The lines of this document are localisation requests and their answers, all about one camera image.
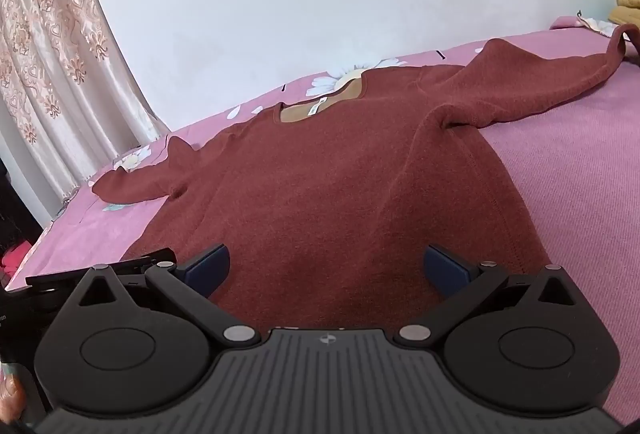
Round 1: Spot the pink ribbed blanket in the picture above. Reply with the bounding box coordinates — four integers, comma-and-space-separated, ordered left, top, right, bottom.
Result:
479, 15, 640, 425

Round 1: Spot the yellow folded cloth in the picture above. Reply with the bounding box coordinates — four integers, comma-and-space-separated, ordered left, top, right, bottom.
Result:
607, 0, 640, 24

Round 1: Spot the person's left hand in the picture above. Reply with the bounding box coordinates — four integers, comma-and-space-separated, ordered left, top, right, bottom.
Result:
0, 361, 28, 421

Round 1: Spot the red-brown knit sweater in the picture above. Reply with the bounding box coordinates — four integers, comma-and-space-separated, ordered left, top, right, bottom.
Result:
91, 24, 640, 331

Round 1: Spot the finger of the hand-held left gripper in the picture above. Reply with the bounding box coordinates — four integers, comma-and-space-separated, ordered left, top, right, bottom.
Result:
25, 253, 177, 288

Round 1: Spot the white cloth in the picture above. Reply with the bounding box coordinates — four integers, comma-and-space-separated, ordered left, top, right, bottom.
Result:
575, 10, 620, 38

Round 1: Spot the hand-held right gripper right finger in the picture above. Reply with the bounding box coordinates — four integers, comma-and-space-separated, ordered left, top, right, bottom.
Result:
394, 243, 598, 348

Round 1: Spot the beige patterned curtain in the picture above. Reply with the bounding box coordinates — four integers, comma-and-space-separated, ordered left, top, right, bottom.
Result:
0, 0, 172, 221

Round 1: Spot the pink floral bedsheet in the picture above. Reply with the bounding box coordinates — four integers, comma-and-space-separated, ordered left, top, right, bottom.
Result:
5, 34, 506, 291

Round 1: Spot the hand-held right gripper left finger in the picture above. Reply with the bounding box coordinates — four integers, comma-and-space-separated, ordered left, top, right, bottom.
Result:
55, 243, 262, 349

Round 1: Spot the red cloth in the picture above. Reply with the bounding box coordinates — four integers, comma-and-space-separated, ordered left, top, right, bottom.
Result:
0, 241, 32, 274

